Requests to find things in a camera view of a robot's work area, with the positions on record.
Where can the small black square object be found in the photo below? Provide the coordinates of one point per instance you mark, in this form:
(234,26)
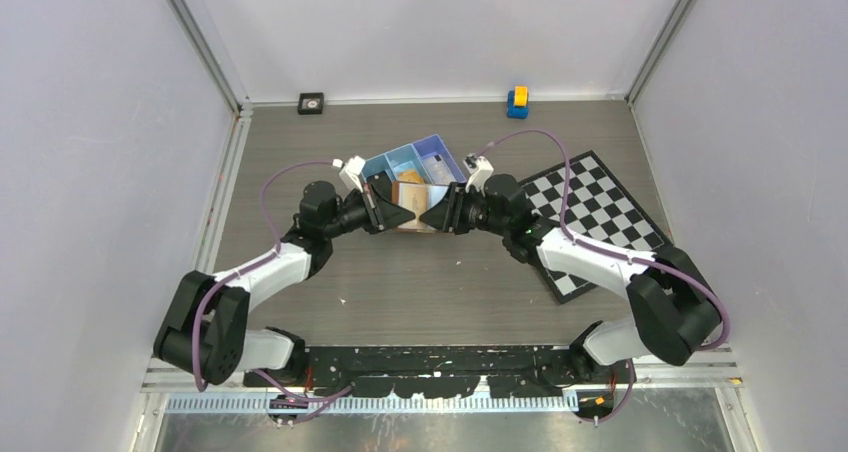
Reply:
(311,103)

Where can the black white checkerboard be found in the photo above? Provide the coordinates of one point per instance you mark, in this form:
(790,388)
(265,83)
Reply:
(598,205)

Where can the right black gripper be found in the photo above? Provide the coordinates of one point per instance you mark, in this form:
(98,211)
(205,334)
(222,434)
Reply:
(458,199)

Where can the blue three-compartment organizer box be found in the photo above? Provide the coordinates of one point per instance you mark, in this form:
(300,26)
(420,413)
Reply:
(410,156)

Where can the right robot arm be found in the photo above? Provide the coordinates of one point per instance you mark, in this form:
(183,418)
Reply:
(672,310)

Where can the blue yellow toy block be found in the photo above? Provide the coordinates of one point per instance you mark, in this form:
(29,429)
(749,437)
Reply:
(517,103)

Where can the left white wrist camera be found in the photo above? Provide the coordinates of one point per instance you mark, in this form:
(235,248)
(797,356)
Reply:
(349,171)

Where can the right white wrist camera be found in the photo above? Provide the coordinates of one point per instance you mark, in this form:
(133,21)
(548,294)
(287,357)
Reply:
(480,170)

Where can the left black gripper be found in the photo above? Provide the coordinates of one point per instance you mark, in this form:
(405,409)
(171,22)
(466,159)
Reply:
(382,215)

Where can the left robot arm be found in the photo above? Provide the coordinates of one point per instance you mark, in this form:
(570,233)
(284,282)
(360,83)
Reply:
(205,329)

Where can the white item in box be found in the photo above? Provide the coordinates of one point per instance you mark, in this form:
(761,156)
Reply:
(438,170)

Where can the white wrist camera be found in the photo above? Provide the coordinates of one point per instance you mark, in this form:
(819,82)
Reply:
(480,170)
(349,171)

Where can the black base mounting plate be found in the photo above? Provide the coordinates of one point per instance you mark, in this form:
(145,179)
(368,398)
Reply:
(440,372)

